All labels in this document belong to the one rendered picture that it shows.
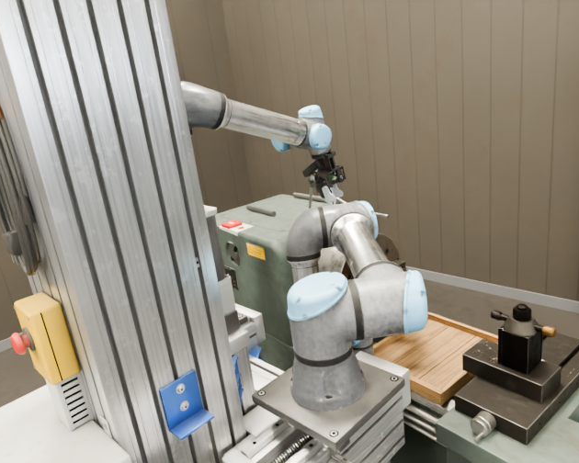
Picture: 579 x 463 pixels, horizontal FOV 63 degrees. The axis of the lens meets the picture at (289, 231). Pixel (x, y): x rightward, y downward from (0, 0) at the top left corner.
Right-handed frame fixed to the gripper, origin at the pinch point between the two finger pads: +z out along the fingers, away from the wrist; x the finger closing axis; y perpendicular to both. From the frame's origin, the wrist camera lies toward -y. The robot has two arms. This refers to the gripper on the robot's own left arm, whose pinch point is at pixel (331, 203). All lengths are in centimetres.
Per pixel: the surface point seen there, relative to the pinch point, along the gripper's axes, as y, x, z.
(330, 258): 11.8, -16.4, 11.0
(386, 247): 18.3, 3.6, 16.9
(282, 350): -4, -37, 42
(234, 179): -325, 141, 84
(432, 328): 34, 1, 45
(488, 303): -45, 156, 170
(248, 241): -15.6, -28.7, 2.8
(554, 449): 87, -30, 34
